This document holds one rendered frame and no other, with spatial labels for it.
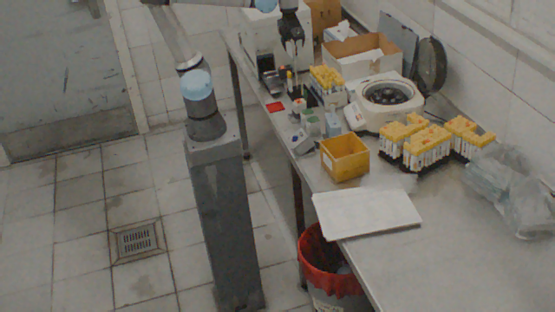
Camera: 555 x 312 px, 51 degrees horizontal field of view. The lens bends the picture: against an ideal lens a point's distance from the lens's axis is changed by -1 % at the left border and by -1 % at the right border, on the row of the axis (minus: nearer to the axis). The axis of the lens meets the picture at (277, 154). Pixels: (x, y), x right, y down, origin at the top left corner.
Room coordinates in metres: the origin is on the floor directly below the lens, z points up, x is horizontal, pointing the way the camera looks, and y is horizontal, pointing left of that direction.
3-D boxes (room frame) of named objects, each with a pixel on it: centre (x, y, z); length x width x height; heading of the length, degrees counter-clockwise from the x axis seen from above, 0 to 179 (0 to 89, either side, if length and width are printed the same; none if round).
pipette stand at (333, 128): (1.83, -0.22, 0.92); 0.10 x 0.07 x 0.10; 5
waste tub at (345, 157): (1.65, -0.23, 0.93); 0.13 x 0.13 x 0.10; 18
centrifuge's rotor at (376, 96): (1.95, -0.45, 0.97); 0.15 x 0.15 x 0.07
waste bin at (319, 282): (1.73, -0.22, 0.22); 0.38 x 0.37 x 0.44; 13
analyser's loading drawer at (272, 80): (2.33, -0.01, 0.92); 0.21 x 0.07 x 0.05; 13
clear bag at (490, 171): (1.46, -0.71, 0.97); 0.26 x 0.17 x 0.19; 27
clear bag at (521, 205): (1.30, -0.74, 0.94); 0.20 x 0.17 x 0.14; 176
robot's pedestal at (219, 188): (1.89, 0.25, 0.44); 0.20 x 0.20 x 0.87; 13
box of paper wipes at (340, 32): (2.66, -0.39, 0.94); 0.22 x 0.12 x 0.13; 17
